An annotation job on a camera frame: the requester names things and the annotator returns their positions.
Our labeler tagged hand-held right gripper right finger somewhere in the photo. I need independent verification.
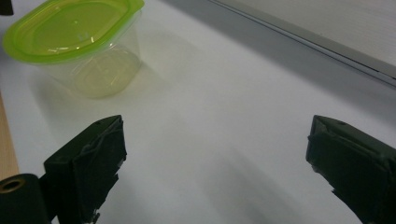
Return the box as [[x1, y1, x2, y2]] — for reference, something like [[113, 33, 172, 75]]
[[305, 114, 396, 224]]

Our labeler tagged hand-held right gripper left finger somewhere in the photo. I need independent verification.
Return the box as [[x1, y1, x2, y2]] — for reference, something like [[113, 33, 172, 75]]
[[38, 114, 128, 224]]

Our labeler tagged clear container with blue-rimmed lid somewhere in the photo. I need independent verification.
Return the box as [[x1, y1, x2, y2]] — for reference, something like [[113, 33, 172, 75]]
[[2, 0, 146, 100]]

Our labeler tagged wooden board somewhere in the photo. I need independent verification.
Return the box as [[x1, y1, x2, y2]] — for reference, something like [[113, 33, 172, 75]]
[[0, 91, 21, 181]]

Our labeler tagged dark object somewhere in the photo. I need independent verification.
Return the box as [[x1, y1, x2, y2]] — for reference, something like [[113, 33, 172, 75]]
[[0, 0, 15, 17]]

